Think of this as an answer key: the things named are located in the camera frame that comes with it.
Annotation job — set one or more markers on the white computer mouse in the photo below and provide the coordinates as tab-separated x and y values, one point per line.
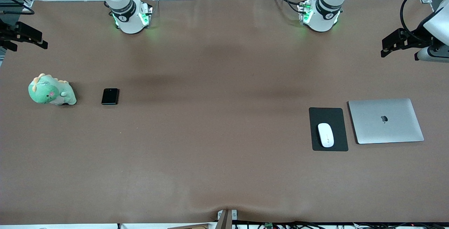
326	136

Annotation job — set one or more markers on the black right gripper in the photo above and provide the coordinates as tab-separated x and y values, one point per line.
7	33

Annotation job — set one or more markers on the silver laptop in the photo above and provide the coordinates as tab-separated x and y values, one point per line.
386	130

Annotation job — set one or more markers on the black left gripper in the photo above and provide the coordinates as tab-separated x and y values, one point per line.
418	36

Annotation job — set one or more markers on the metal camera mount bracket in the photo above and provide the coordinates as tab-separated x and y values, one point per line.
226	218

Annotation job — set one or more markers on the black phone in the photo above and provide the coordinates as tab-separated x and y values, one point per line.
110	96

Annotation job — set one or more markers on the brown table cover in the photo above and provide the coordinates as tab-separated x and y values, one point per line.
224	159

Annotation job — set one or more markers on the black mouse pad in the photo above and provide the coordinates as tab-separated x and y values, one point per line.
338	116

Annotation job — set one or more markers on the green dinosaur plush toy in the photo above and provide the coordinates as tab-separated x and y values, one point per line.
47	92

